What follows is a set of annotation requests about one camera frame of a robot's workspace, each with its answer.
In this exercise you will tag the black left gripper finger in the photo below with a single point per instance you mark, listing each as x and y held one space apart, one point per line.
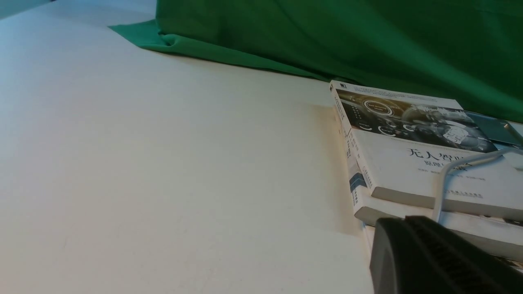
416 255

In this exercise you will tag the white book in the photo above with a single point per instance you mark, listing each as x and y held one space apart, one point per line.
403 141
495 236

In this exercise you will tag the top white book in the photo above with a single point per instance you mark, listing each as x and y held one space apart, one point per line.
403 141

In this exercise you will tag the green backdrop cloth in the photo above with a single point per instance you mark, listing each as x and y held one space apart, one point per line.
467 50

